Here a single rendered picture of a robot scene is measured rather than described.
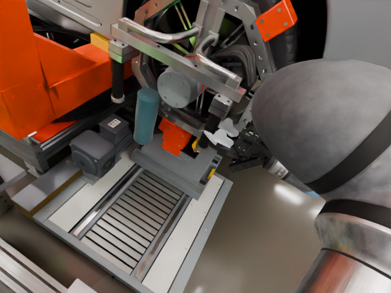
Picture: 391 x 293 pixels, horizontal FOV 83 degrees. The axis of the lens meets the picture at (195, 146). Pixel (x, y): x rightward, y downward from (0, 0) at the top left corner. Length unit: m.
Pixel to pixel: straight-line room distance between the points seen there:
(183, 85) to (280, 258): 1.22
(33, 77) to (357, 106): 0.90
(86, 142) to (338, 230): 1.06
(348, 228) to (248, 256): 1.31
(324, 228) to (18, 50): 0.86
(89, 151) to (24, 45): 0.47
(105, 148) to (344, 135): 1.03
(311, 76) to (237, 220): 1.38
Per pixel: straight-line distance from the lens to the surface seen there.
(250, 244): 1.52
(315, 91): 0.20
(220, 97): 0.60
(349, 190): 0.20
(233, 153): 0.63
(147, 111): 0.90
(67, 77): 1.05
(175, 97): 0.75
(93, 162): 1.12
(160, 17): 0.97
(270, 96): 0.22
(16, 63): 0.89
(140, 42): 0.69
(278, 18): 0.73
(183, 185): 1.34
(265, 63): 0.76
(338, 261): 0.20
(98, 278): 1.30
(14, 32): 0.86
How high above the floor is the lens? 1.27
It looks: 46 degrees down
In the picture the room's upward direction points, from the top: 23 degrees clockwise
